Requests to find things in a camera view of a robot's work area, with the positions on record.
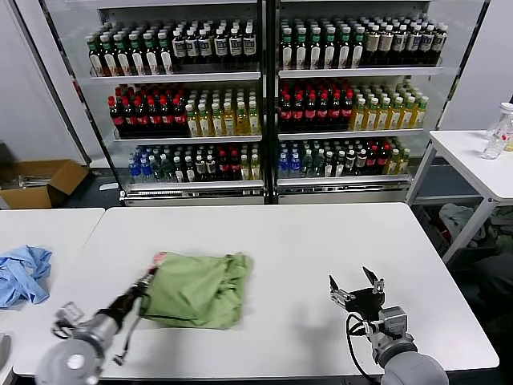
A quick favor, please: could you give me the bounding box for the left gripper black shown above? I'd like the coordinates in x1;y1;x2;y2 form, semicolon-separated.
104;270;158;322

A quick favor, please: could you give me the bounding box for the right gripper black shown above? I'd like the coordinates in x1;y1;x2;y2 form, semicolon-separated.
329;266;386;322

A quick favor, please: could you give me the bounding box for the light green polo shirt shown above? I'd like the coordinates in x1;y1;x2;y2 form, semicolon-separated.
139;251;254;330

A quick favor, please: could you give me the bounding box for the glass front beverage cooler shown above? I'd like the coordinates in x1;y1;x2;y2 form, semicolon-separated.
272;0;493;206
38;0;277;208

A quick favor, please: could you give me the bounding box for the grey white crumpled garment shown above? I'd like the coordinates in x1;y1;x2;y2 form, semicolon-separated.
438;203;488;248

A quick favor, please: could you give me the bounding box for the crumpled light blue shirt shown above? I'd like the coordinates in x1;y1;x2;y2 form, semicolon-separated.
0;245;53;309

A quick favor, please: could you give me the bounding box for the open cardboard box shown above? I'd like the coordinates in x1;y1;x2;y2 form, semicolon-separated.
0;159;90;209

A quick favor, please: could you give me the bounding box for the dull green crumpled garment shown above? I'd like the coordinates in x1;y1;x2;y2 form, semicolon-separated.
489;208;513;256

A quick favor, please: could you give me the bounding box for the bundle of metal rods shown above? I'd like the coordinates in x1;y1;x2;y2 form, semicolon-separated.
0;172;54;189

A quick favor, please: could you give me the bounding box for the white side table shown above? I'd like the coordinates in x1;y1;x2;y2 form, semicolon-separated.
404;129;513;266

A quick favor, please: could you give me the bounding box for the clear plastic bottle white cap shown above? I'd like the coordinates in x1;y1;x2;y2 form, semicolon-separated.
483;102;513;160

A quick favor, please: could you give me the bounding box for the dark bottle tan label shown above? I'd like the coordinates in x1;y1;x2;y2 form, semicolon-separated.
366;24;382;65
380;23;396;65

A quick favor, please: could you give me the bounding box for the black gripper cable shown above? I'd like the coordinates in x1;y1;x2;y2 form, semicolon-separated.
114;294;151;366
345;312;386;378

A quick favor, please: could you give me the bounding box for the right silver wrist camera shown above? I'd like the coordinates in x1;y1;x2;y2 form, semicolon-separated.
376;306;410;337

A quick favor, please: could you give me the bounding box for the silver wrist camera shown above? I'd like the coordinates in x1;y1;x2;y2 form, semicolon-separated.
54;302;84;330
376;306;410;337

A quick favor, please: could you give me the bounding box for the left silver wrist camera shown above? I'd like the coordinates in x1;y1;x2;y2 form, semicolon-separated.
54;302;84;330

